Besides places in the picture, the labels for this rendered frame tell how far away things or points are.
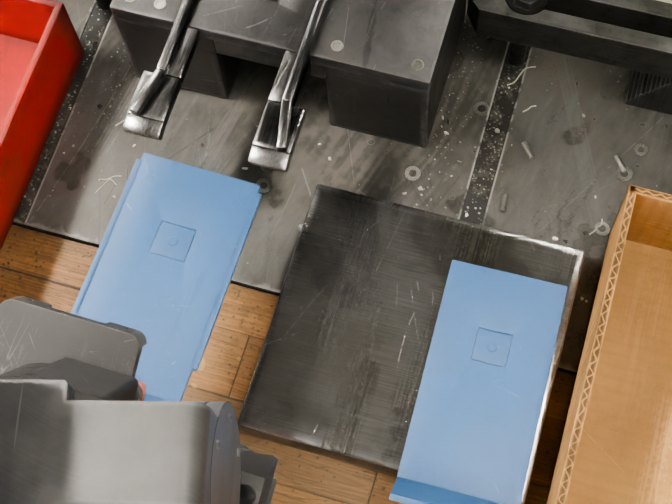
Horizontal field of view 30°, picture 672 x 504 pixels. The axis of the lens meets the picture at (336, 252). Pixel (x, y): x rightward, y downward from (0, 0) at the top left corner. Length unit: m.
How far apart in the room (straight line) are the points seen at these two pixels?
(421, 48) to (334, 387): 0.21
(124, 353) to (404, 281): 0.25
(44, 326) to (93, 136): 0.30
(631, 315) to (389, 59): 0.21
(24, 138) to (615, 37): 0.37
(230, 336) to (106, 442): 0.34
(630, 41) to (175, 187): 0.28
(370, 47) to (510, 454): 0.25
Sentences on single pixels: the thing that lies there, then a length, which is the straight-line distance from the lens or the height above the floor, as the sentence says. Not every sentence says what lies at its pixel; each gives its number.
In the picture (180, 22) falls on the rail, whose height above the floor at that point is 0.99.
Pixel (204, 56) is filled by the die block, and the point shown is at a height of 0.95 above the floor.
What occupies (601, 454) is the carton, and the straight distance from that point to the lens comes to 0.75.
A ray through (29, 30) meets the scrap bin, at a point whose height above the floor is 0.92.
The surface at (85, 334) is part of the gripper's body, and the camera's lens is 0.56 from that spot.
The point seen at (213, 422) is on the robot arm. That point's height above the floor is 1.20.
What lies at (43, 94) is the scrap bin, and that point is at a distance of 0.82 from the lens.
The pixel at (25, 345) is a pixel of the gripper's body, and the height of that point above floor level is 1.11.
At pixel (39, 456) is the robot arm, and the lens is 0.44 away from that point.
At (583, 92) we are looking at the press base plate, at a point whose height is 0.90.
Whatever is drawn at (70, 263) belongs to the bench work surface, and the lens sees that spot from 0.81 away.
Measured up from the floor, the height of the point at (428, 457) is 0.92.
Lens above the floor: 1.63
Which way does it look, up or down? 68 degrees down
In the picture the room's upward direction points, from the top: 6 degrees counter-clockwise
